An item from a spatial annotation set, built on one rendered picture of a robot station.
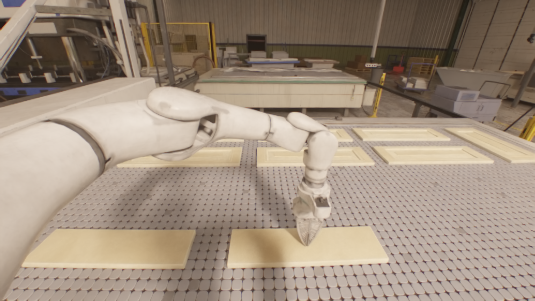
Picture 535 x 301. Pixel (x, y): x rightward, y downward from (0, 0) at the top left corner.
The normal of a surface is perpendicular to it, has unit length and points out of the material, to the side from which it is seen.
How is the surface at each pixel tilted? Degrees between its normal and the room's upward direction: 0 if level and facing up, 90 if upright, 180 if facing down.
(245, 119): 61
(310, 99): 90
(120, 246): 0
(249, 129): 88
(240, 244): 0
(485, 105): 90
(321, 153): 98
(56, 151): 56
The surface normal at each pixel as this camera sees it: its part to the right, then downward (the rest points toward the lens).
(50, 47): 0.03, 0.41
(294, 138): 0.33, 0.51
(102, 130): 0.85, -0.47
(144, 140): 0.79, 0.44
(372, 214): 0.01, -0.91
